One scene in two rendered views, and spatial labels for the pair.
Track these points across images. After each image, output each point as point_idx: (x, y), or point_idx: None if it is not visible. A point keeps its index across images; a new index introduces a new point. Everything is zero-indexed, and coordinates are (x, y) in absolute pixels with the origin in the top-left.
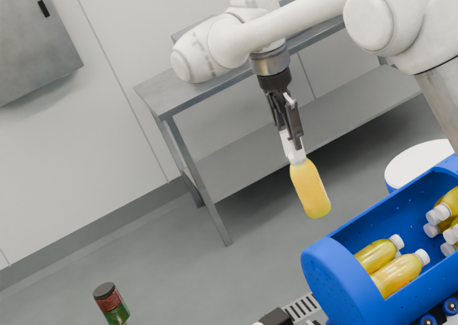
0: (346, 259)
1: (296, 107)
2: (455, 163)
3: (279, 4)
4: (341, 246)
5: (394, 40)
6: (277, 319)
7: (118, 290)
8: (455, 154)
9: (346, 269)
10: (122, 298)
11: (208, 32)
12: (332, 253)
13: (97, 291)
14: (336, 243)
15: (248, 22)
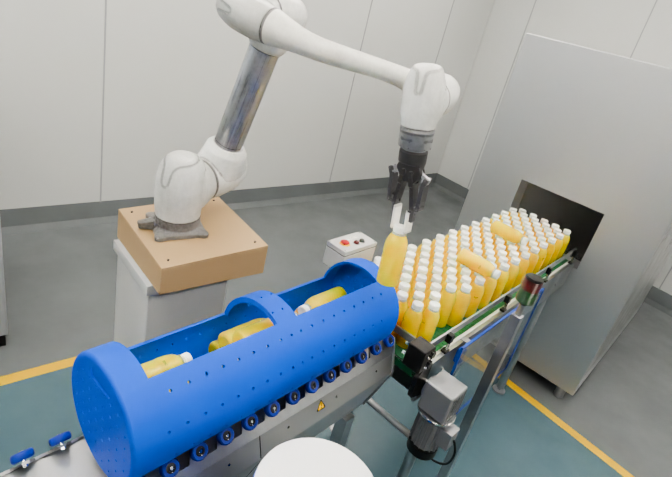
0: (350, 260)
1: (389, 173)
2: (272, 300)
3: (403, 91)
4: (357, 263)
5: None
6: (419, 342)
7: (528, 285)
8: (272, 316)
9: (349, 259)
10: (525, 291)
11: None
12: (361, 261)
13: (538, 277)
14: (361, 265)
15: (396, 64)
